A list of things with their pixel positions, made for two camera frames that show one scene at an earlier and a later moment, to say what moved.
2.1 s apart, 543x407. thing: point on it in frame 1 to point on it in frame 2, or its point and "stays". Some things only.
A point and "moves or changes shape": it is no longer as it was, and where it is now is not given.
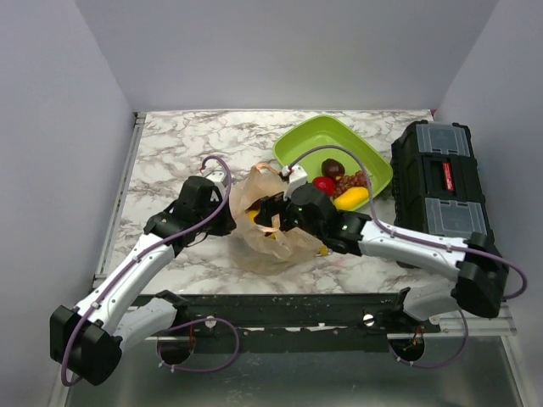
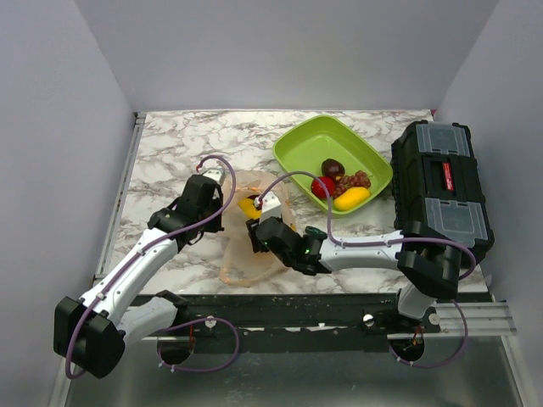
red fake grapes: [342, 182] stays
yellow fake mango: [350, 197] stays
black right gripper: [271, 207] to [253, 225]
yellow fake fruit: [251, 214] moves or changes shape
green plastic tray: [326, 137] stays
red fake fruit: [324, 183] stays
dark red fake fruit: [333, 168] stays
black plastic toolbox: [437, 186] stays
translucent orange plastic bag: [261, 250] moves or changes shape
